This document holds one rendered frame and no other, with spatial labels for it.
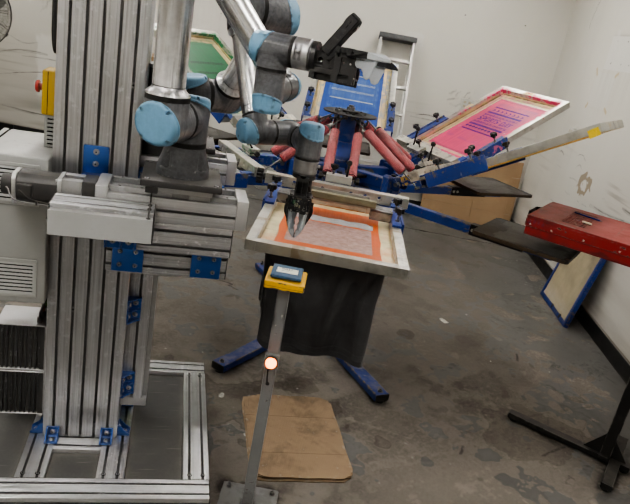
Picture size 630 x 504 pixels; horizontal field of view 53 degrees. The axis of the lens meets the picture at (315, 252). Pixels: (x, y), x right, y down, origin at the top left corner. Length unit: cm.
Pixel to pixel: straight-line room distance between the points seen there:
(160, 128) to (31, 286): 74
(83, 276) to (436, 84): 525
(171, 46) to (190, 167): 34
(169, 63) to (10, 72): 615
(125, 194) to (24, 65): 590
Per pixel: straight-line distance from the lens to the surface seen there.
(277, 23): 208
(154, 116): 167
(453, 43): 687
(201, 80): 230
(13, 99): 779
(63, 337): 226
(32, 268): 212
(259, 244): 221
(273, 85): 158
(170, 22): 166
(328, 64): 156
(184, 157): 181
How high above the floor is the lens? 173
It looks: 20 degrees down
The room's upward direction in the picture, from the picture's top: 11 degrees clockwise
